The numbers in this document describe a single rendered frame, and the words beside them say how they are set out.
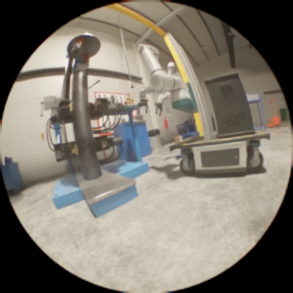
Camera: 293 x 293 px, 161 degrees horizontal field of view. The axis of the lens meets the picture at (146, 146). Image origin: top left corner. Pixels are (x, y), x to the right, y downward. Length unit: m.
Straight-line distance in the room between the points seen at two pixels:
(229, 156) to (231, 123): 0.26
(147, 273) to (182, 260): 0.13
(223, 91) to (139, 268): 1.17
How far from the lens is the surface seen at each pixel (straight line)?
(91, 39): 1.95
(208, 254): 0.48
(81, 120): 1.15
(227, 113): 0.93
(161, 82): 0.91
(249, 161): 1.03
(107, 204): 0.76
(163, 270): 0.46
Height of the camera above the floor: 0.44
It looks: 4 degrees down
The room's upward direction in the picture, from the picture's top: 12 degrees counter-clockwise
